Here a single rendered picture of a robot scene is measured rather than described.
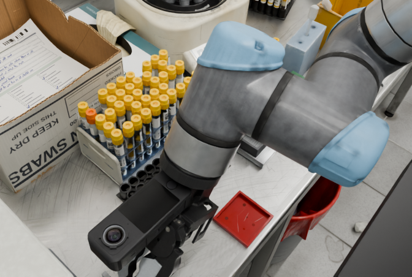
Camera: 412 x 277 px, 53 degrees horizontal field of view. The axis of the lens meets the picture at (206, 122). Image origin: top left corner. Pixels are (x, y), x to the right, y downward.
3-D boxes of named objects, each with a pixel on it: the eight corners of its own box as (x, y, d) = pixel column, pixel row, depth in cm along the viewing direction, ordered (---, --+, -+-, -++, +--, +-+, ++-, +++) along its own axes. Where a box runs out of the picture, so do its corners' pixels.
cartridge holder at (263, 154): (262, 169, 71) (265, 157, 69) (220, 141, 75) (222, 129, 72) (278, 149, 74) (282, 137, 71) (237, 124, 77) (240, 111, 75)
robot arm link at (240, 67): (289, 59, 36) (203, 16, 37) (236, 162, 40) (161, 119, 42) (301, 48, 43) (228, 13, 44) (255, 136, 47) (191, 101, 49)
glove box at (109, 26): (131, 110, 78) (127, 73, 71) (53, 51, 87) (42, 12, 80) (176, 78, 84) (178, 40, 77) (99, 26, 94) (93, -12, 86)
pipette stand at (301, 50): (300, 93, 84) (312, 55, 76) (269, 78, 86) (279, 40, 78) (319, 67, 89) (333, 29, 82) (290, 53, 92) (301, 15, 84)
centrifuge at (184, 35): (185, 97, 81) (187, 48, 72) (104, 21, 95) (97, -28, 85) (270, 50, 92) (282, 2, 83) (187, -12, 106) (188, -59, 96)
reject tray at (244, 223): (247, 248, 62) (247, 246, 61) (212, 220, 64) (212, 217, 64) (273, 217, 65) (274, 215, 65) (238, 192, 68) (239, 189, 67)
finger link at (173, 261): (166, 292, 50) (193, 239, 46) (158, 298, 49) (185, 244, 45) (138, 266, 52) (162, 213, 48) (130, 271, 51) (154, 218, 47)
